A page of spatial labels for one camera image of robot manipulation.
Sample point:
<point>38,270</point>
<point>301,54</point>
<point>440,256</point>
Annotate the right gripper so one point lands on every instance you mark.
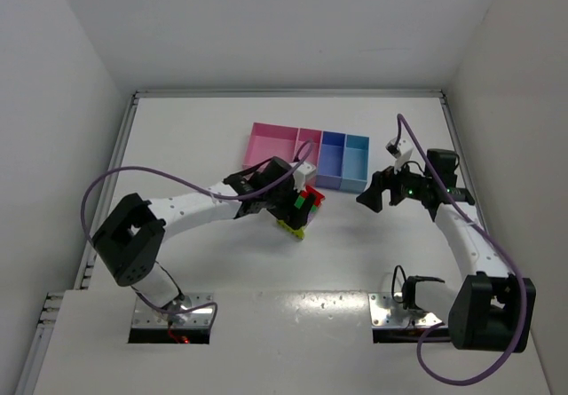
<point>392,189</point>

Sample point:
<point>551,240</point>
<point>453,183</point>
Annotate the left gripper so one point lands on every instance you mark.
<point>290,200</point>

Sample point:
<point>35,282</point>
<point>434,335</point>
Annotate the yellow-green lego plate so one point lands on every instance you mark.
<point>299,233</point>

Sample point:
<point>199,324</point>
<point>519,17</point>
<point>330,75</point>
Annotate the green lego brick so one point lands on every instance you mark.
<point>305,202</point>

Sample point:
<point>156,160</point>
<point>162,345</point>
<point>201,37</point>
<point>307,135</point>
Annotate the red lego brick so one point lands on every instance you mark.
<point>319,197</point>

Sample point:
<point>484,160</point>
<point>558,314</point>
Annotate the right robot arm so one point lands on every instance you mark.
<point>488,308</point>

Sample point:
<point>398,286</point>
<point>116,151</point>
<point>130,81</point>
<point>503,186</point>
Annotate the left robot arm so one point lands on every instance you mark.
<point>129,240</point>

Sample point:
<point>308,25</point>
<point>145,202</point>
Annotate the light blue container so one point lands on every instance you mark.
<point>355,164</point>

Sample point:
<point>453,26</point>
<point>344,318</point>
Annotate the pink large container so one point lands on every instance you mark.
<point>268,140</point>

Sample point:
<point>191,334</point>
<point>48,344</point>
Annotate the dark blue container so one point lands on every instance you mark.
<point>330,162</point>

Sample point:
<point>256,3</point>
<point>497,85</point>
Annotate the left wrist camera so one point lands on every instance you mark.
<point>303,175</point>

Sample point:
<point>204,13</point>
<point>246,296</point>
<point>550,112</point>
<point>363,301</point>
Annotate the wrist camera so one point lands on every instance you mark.
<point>401,149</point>
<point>303,175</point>

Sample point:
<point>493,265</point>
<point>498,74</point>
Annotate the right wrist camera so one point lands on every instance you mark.
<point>401,149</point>

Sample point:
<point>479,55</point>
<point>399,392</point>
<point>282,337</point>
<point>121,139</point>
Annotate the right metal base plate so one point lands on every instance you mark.
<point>386,313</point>

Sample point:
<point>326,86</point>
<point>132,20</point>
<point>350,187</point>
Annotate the metal base plate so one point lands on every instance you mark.
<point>192,311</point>
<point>386,313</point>

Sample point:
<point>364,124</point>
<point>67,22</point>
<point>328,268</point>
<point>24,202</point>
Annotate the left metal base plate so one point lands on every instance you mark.
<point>192,311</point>

